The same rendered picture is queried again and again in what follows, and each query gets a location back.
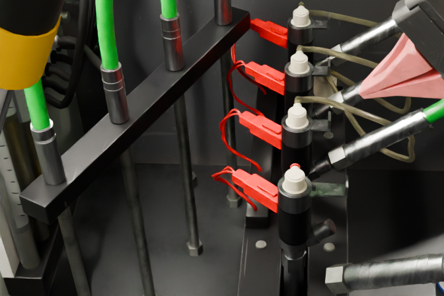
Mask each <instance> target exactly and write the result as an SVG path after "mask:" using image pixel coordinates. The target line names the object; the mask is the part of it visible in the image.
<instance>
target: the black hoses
mask: <svg viewBox="0 0 444 296"><path fill-rule="evenodd" d="M113 1H114V0H113ZM95 18H96V0H80V5H79V22H78V29H77V38H74V37H71V36H61V37H58V39H57V42H58V45H59V46H60V47H59V48H56V51H57V52H60V51H61V49H63V50H75V53H74V58H73V57H69V56H68V55H64V54H57V52H56V51H55V50H52V52H51V54H50V60H51V63H52V64H56V62H57V61H60V62H64V63H66V64H69V65H72V69H71V74H68V73H66V72H65V71H64V70H63V69H61V68H59V67H56V66H52V65H51V63H47V64H46V66H45V74H46V76H47V77H50V76H51V74H54V75H57V76H58V77H60V78H61V79H63V80H64V81H67V82H69V84H68V87H67V88H65V87H63V86H61V85H60V84H59V83H57V82H56V81H53V80H50V79H46V77H45V76H44V75H43V76H42V77H41V80H42V87H43V90H45V89H46V87H49V88H52V89H53V90H55V91H56V92H58V93H59V94H62V95H65V97H64V99H63V100H62V101H60V100H58V99H56V98H54V97H53V96H51V95H49V94H46V93H44V95H45V98H46V102H47V103H48V104H50V105H52V106H53V107H54V108H58V109H63V108H67V107H68V106H69V105H70V104H71V102H72V100H73V96H74V94H75V90H76V88H77V85H78V83H79V79H80V78H81V74H82V73H83V69H84V67H85V64H86V62H87V60H88V59H89V60H90V61H91V62H92V63H93V65H94V66H95V67H96V68H97V69H98V70H99V71H100V72H101V70H100V66H101V65H102V61H101V60H100V59H99V58H98V56H100V57H101V54H100V47H98V46H96V43H97V42H98V30H97V22H96V24H95V27H94V22H95ZM97 55H98V56H97Z"/></svg>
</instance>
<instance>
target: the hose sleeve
mask: <svg viewBox="0 0 444 296"><path fill-rule="evenodd" d="M344 279H345V282H346V284H347V286H348V287H349V288H350V289H351V290H360V289H380V288H382V287H394V286H401V285H415V284H428V283H439V282H443V281H444V253H441V254H428V255H419V256H415V257H409V258H399V259H392V260H382V261H371V262H362V263H360V264H350V265H349V266H347V268H346V270H345V273H344Z"/></svg>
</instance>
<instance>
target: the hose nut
mask: <svg viewBox="0 0 444 296"><path fill-rule="evenodd" d="M350 264H353V263H352V262H351V263H345V264H335V265H333V266H331V267H329V268H327V269H326V280H325V284H326V285H327V287H328V288H329V290H330V291H331V292H332V294H341V293H351V292H352V291H355V290H351V289H350V288H349V287H348V286H347V284H346V282H345V279H344V273H345V270H346V268H347V266H349V265H350Z"/></svg>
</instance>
